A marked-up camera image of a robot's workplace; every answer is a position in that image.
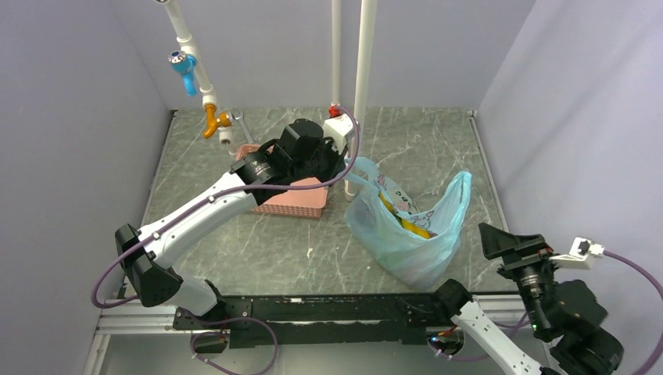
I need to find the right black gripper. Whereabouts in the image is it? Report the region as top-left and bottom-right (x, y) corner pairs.
(478, 220), (561, 333)

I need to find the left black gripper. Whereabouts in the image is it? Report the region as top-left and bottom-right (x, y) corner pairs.
(291, 133), (348, 188)

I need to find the light blue plastic bag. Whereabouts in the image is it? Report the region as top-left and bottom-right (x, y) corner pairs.
(344, 157), (472, 289)

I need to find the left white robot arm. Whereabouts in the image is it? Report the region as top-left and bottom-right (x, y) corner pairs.
(115, 114), (356, 328)

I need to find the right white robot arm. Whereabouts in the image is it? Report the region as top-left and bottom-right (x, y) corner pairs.
(430, 223), (624, 374)

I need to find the yellow fake banana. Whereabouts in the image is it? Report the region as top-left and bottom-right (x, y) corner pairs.
(378, 193), (434, 239)

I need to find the pink plastic basket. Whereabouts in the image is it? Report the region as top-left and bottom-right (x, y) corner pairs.
(231, 144), (328, 219)

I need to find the silver wrench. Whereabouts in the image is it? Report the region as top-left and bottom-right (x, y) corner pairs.
(232, 110), (254, 144)

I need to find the orange plastic faucet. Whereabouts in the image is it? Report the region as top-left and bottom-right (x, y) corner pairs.
(202, 103), (231, 139)

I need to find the blue plastic faucet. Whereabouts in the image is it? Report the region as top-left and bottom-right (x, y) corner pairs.
(167, 50), (198, 97)

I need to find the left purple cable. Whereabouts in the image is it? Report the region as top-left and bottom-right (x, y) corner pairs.
(91, 105), (361, 375)

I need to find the purple cable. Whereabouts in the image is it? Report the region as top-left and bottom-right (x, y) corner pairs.
(91, 105), (361, 375)
(427, 248), (663, 375)

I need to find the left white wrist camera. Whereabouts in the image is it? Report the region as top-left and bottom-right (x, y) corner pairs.
(322, 105), (355, 154)

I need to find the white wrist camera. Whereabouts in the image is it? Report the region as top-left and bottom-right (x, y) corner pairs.
(550, 237), (605, 270)
(322, 105), (355, 154)

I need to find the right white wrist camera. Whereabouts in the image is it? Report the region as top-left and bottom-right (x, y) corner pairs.
(550, 237), (605, 270)

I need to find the white pvc pipe frame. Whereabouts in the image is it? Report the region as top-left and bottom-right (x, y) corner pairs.
(155, 0), (378, 202)

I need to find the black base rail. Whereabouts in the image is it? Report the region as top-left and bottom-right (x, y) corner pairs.
(173, 289), (532, 348)

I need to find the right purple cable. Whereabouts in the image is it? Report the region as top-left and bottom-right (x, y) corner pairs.
(427, 248), (663, 375)

